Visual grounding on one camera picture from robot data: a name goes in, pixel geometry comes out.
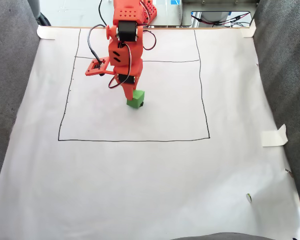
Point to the grey metal frame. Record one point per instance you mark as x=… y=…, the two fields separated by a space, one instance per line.
x=215 y=6

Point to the grey cloth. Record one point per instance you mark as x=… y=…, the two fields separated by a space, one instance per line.
x=10 y=87
x=287 y=87
x=222 y=236

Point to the orange camera mount with camera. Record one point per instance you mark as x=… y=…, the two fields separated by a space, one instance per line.
x=96 y=67

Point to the white tape piece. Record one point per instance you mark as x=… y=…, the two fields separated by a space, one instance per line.
x=273 y=137
x=46 y=32
x=250 y=30

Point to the black tube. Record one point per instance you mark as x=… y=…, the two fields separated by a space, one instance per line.
x=43 y=18

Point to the white paper sheet with lines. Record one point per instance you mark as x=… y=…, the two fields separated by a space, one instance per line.
x=150 y=175

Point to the green cube block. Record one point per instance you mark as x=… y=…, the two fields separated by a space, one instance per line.
x=137 y=100

